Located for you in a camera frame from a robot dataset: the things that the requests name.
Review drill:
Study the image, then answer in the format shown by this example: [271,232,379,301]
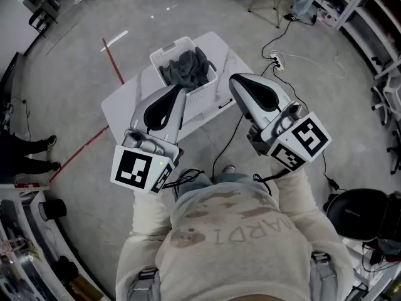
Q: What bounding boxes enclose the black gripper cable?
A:
[163,167,205,198]
[252,169,291,197]

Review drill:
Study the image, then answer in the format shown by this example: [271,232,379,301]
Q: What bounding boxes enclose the white plastic laundry basket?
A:
[149,36,219,125]

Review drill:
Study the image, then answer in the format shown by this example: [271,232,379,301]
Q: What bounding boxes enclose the white power strip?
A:
[268,51,286,73]

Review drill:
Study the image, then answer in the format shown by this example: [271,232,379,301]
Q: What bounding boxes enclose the white office chair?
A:
[370,75,401,127]

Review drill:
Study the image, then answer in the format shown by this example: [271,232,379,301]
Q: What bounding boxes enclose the black office chair base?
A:
[386,129,401,172]

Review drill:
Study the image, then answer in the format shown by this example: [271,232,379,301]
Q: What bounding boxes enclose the white shelf unit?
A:
[335,0,401,80]

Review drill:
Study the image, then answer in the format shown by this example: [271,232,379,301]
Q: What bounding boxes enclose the cluttered white shelf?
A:
[0,182,106,301]

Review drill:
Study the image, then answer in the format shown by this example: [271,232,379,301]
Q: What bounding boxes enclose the long black floor cable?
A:
[212,114,246,182]

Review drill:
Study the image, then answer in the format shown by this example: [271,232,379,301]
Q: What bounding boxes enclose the person's right forearm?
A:
[269,164,333,231]

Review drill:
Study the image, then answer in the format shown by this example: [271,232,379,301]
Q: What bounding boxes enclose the person's cream sweatshirt torso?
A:
[115,182,355,301]

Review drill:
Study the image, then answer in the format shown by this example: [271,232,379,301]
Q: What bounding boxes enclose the gold wire leg table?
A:
[246,0,301,29]

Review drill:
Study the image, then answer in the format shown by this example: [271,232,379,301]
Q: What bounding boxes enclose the person's left forearm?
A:
[132,189,180,247]

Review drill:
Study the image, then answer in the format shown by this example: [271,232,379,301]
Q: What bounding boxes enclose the dark grey laundry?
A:
[159,46,216,92]

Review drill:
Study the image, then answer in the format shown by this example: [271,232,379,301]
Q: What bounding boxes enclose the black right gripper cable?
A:
[252,169,291,197]

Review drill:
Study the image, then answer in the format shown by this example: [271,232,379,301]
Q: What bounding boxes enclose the grey backpack strap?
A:
[133,267,163,301]
[309,250,335,301]

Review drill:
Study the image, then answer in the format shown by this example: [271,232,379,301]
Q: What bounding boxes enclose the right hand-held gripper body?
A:
[246,100,332,172]

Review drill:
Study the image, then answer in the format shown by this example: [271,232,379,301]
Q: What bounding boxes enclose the white floor cable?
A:
[278,45,346,78]

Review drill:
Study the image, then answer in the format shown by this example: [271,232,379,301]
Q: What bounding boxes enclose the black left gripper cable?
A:
[163,167,205,198]

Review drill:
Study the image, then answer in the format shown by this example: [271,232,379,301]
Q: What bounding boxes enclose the red floor tape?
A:
[49,125,109,183]
[100,37,126,85]

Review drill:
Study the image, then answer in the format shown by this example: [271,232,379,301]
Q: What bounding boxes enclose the black power strip cable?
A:
[261,19,294,60]

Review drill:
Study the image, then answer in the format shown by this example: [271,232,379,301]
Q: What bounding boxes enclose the person's jeans legs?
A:
[177,171,255,197]

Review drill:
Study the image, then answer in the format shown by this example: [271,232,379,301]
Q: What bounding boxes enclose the black metal cart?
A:
[28,0,61,40]

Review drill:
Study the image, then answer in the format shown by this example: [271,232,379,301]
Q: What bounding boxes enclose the black cylinder cup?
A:
[38,199,68,222]

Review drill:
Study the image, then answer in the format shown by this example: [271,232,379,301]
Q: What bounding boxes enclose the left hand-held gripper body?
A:
[110,129,183,195]

